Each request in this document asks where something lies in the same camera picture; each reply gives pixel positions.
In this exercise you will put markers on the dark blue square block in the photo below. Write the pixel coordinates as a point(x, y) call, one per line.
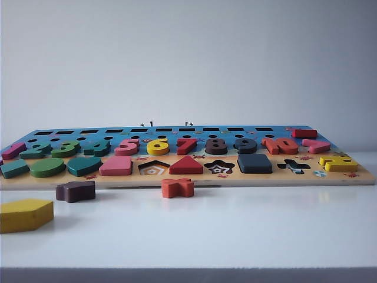
point(254, 163)

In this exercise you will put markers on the red wooden number seven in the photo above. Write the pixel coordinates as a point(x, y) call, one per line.
point(187, 148)

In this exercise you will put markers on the red wooden triangle block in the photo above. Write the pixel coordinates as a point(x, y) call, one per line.
point(186, 166)

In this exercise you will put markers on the brown wooden number eight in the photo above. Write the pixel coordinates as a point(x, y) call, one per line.
point(216, 147)

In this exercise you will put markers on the yellow wooden number six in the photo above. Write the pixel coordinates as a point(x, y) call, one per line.
point(157, 148)

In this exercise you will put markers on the wooden number shape puzzle board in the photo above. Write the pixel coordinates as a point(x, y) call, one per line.
point(188, 178)

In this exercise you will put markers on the orange wooden cross block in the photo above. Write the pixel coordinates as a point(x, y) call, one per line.
point(176, 189)

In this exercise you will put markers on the dark blue wooden number nine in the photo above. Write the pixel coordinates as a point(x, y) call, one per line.
point(246, 146)

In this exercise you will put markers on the pink wooden number five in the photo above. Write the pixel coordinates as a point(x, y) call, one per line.
point(126, 148)

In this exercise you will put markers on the pink wooden trapezoid block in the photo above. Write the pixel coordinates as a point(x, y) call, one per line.
point(115, 166)

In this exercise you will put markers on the orange wooden number ten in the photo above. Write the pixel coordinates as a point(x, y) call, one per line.
point(273, 146)

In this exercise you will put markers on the teal wooden number four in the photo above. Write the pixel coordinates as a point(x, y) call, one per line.
point(96, 148)

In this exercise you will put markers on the teal semicircle block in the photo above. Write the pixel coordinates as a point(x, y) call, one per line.
point(82, 166)

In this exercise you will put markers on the red wooden minus block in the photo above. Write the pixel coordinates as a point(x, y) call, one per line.
point(304, 133)

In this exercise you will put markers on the purple wooden star block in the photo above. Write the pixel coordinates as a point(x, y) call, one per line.
point(75, 191)

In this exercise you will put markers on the green wooden number three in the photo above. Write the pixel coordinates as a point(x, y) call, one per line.
point(64, 149)

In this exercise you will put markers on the pink wooden symbol piece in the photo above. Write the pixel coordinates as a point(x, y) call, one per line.
point(317, 146)

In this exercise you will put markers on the green wooden oval block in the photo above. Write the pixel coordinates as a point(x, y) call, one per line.
point(47, 168)

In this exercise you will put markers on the yellow wooden symbol piece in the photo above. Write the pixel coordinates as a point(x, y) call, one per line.
point(337, 165)

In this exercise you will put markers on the teal wooden number two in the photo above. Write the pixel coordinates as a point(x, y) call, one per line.
point(33, 151)

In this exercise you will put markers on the teal wooden rectangle block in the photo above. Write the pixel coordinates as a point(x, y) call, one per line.
point(14, 169)

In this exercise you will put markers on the magenta wooden number one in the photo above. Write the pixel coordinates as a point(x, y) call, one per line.
point(12, 151)

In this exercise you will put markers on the yellow wooden pentagon block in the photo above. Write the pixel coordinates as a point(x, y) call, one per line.
point(25, 216)

